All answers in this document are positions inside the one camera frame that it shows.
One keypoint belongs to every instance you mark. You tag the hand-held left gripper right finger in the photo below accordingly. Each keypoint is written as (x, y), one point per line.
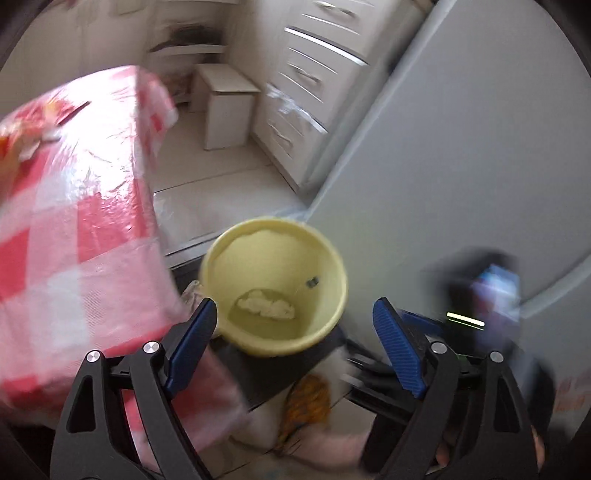
(401, 350)

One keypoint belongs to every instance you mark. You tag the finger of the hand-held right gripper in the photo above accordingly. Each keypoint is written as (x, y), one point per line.
(422, 325)
(364, 381)

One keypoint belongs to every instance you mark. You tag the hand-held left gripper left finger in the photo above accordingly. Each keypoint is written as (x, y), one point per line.
(189, 344)

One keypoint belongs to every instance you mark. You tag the white tissue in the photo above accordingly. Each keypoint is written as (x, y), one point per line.
(268, 307)

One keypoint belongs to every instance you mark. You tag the yellow plastic bowl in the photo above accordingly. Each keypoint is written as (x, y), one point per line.
(277, 254)

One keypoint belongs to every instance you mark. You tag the orange patterned slipper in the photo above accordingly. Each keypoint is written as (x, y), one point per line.
(307, 401)

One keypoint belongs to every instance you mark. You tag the white refrigerator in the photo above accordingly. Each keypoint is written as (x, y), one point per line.
(452, 161)

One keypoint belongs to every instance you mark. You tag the table with red checked tablecloth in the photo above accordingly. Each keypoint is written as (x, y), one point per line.
(83, 230)

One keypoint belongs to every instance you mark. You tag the clear plastic film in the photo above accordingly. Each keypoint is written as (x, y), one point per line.
(288, 108)

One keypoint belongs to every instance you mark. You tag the white drawer cabinet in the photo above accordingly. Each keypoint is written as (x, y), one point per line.
(318, 60)

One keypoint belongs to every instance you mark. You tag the white shelf unit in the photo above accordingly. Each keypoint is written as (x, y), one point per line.
(189, 46)

